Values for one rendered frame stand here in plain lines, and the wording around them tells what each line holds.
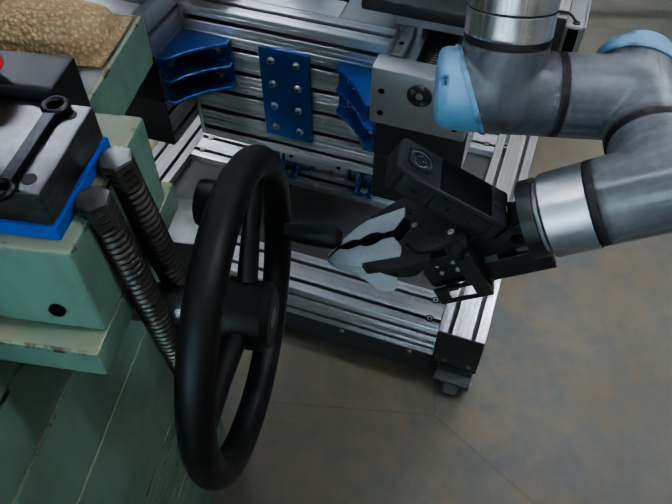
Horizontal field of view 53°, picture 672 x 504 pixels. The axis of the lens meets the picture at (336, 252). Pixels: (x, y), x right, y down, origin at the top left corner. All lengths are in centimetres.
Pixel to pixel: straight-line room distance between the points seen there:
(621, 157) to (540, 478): 94
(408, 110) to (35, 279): 58
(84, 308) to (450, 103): 34
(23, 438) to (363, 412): 90
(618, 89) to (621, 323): 110
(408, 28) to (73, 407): 64
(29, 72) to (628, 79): 47
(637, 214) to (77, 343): 44
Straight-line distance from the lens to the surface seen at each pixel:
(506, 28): 58
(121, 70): 74
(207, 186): 86
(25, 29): 75
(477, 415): 146
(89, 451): 78
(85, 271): 48
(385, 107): 93
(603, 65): 63
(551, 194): 58
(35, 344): 54
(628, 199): 57
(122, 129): 53
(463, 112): 60
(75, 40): 72
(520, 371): 153
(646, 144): 59
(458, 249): 60
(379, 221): 66
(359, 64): 106
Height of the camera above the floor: 129
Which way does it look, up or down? 50 degrees down
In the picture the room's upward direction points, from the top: straight up
